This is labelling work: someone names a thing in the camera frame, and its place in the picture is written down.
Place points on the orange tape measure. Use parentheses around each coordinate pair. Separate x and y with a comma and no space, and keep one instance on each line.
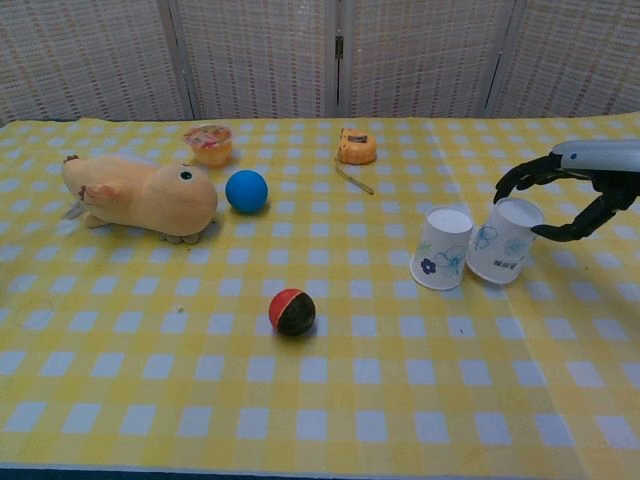
(356,147)

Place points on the white woven folding screen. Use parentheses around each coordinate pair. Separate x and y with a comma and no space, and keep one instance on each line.
(260,55)

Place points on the red and black ball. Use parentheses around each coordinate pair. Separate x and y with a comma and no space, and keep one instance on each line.
(292,314)

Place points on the blue ball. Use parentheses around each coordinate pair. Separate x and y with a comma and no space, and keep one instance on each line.
(246,191)

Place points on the beige plush animal toy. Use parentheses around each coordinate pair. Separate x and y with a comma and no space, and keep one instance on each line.
(150,192)

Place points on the white cup with text print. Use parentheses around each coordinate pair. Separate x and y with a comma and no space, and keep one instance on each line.
(505,240)

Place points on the thin rubber band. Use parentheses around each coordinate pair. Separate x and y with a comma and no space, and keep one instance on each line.
(20,306)

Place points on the white cup with dark flower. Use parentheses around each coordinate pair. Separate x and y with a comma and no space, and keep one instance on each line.
(442,250)

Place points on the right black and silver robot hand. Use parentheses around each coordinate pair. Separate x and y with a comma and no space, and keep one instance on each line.
(607,190)

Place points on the orange jelly cup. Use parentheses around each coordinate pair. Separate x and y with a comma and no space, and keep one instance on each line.
(212,150)

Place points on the yellow white checked tablecloth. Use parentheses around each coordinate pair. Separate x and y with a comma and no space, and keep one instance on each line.
(320,400)

